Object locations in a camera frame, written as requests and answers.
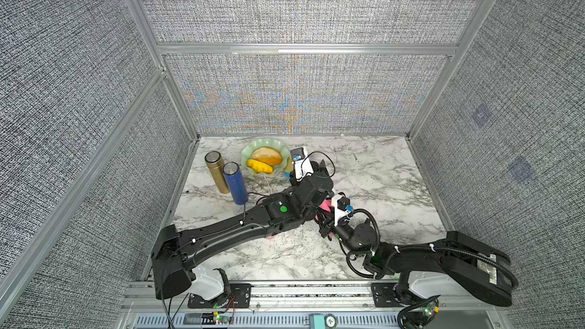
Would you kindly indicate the yellow banana toy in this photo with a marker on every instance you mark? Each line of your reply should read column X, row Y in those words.
column 259, row 166

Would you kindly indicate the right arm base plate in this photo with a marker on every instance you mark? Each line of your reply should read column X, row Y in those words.
column 393, row 295

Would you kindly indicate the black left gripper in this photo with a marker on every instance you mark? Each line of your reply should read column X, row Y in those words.
column 322, row 170

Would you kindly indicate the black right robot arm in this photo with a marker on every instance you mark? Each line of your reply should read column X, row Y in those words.
column 481, row 270

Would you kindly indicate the gold gradient thermos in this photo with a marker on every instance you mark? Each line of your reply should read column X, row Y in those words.
column 215, row 164

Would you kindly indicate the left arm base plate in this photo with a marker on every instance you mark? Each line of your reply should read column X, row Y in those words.
column 238, row 295

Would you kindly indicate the blue thermos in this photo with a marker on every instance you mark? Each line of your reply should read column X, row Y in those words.
column 234, row 179

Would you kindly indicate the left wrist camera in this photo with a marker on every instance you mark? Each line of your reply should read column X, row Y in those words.
column 301, row 163

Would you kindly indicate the pink cloth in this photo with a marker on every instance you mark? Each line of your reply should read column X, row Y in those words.
column 326, row 205

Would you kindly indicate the orange bread bun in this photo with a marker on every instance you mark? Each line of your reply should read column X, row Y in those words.
column 267, row 155

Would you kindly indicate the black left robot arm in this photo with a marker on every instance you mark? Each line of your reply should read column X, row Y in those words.
column 178, row 256

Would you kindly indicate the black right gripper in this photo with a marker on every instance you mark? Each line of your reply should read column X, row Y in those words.
column 328, row 223

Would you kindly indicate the green scalloped plate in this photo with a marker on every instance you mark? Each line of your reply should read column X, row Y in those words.
column 272, row 143

